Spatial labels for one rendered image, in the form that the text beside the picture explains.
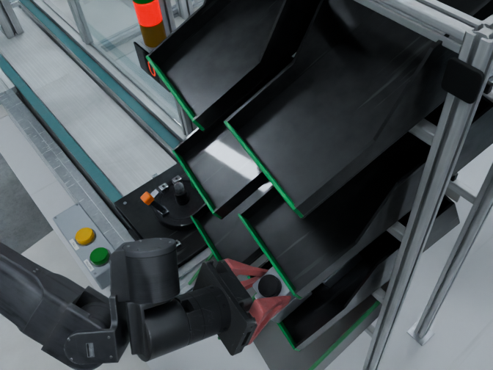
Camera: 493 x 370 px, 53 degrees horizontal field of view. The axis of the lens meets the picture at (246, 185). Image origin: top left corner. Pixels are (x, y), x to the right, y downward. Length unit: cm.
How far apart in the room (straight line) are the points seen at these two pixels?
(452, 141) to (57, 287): 43
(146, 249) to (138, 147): 86
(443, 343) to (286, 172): 73
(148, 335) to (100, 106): 107
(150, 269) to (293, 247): 18
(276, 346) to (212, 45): 54
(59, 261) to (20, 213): 137
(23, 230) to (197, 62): 207
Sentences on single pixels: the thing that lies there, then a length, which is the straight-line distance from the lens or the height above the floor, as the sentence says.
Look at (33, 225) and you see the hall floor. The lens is 258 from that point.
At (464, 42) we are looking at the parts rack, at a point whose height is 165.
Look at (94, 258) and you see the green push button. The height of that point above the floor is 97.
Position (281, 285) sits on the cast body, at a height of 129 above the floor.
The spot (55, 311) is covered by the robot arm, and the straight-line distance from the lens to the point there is 58.
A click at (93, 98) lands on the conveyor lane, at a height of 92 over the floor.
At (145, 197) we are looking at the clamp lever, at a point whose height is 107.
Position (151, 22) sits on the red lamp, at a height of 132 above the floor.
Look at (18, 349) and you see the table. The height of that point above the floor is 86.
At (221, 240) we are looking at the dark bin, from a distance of 81.
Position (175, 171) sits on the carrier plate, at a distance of 123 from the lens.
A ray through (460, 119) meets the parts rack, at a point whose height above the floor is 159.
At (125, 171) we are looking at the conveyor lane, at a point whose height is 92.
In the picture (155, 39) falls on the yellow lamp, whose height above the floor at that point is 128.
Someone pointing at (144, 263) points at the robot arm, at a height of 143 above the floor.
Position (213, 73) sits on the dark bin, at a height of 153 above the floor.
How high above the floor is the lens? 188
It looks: 51 degrees down
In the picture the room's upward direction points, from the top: 7 degrees counter-clockwise
